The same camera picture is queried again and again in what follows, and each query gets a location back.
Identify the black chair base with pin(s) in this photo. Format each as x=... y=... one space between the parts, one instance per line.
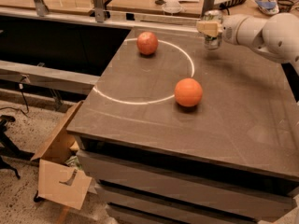
x=8 y=148

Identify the grey power strip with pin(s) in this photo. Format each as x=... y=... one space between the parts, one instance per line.
x=221 y=4

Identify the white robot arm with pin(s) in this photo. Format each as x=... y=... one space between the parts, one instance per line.
x=276 y=38

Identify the open cardboard box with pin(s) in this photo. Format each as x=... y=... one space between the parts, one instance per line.
x=58 y=182

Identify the orange fruit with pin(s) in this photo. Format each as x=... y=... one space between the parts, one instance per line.
x=188 y=92

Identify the clear plastic cup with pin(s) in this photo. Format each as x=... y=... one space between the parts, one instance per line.
x=172 y=7

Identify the metal bracket post right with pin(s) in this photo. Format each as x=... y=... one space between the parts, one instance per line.
x=207 y=5

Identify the metal bracket post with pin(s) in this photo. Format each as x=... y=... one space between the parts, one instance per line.
x=99 y=12
x=207 y=5
x=41 y=8

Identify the metal bracket post middle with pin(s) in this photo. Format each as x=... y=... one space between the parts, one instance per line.
x=99 y=12

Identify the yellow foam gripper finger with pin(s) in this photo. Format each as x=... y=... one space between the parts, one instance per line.
x=210 y=28

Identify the red apple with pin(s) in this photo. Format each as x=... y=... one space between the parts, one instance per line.
x=147 y=43

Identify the green 7up soda can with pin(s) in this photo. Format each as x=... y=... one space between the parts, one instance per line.
x=213 y=42

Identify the black mesh cup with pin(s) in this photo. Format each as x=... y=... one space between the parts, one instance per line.
x=285 y=5

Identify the metal bracket post left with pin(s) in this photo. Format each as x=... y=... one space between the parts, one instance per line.
x=41 y=8

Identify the blue white bowl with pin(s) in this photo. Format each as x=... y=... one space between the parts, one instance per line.
x=268 y=7

